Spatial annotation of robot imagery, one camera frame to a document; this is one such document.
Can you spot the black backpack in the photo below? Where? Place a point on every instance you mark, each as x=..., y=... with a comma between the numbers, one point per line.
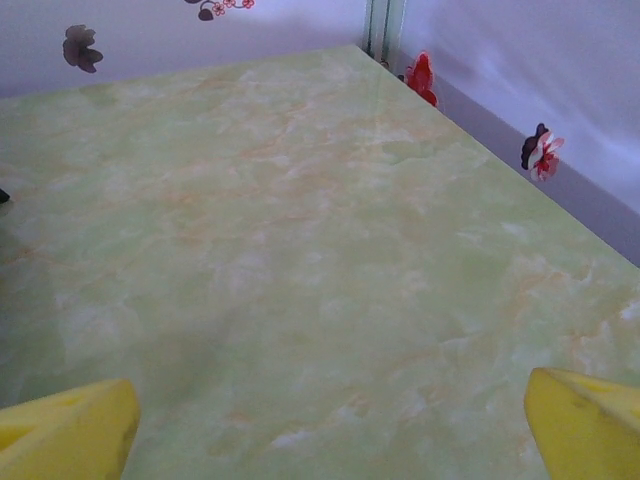
x=3, y=196

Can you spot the aluminium corner post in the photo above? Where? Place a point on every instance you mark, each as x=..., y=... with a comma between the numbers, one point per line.
x=384, y=30

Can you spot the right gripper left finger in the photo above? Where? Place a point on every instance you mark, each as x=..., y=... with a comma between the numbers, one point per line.
x=65, y=435

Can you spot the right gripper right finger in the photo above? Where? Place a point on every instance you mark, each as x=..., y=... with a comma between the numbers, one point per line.
x=590, y=430

